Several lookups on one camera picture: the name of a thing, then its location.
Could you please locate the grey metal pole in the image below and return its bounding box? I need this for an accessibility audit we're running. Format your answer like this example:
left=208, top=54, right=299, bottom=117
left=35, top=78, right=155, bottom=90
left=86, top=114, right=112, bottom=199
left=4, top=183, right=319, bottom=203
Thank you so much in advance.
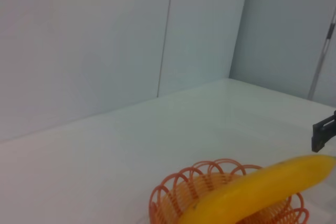
left=307, top=6, right=336, bottom=100

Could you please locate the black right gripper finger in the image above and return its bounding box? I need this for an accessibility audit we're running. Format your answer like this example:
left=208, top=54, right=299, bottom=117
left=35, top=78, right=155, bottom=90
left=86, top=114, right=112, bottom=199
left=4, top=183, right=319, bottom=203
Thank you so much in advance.
left=311, top=110, right=336, bottom=153

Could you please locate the yellow banana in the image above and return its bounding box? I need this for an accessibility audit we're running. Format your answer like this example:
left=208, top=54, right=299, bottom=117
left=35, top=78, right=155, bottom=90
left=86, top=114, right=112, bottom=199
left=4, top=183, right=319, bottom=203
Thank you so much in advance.
left=178, top=154, right=336, bottom=224

